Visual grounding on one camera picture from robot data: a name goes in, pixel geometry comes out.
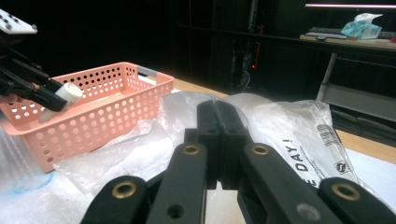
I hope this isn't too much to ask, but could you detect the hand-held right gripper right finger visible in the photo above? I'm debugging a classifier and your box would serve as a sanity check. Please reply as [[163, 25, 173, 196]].
[[216, 100, 254, 191]]

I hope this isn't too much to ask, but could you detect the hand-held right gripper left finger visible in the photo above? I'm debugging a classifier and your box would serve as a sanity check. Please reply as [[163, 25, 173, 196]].
[[185, 100, 223, 190]]

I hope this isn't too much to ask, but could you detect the small white bottle white cap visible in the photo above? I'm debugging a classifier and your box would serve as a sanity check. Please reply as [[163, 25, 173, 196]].
[[37, 82, 84, 124]]

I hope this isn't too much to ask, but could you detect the clear plastic bag smiley print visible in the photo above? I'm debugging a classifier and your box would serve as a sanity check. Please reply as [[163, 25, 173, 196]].
[[52, 91, 396, 224]]

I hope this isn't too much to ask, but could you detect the pink perforated plastic basket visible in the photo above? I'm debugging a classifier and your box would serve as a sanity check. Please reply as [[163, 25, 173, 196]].
[[0, 61, 176, 174]]

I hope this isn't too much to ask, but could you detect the black equipment with red light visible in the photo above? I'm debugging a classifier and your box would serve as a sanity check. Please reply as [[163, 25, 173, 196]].
[[230, 0, 266, 94]]

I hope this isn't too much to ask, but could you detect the blue and white tissue pack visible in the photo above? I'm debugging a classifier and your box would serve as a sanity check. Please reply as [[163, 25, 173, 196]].
[[341, 12, 384, 41]]

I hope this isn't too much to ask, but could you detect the monitor with lit edge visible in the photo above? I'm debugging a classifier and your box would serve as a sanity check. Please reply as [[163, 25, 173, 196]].
[[304, 0, 396, 10]]

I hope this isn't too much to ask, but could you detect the white metal frame desk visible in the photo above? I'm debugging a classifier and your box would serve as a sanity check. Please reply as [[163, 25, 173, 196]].
[[298, 34, 396, 124]]

